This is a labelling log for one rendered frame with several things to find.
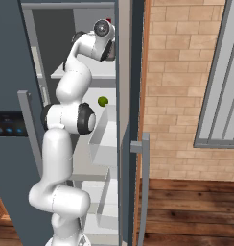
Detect dark grey fridge door with display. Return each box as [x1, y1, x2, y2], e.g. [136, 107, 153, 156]
[0, 0, 57, 246]

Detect clear fridge door bin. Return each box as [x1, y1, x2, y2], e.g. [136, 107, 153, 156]
[87, 104, 119, 168]
[95, 167, 120, 231]

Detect wooden cabinet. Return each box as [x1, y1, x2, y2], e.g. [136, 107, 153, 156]
[0, 184, 13, 226]

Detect dark grey fridge door with bins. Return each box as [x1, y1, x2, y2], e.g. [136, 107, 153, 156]
[114, 0, 146, 246]

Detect grey fridge door handle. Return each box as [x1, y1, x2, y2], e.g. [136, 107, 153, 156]
[129, 132, 152, 246]
[16, 89, 44, 178]

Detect white fridge shelf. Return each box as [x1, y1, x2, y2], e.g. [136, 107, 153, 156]
[50, 59, 117, 89]
[69, 87, 117, 183]

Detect green lime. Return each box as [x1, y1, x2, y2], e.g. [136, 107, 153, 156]
[97, 96, 109, 108]

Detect grey framed window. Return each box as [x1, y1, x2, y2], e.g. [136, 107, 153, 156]
[193, 0, 234, 150]

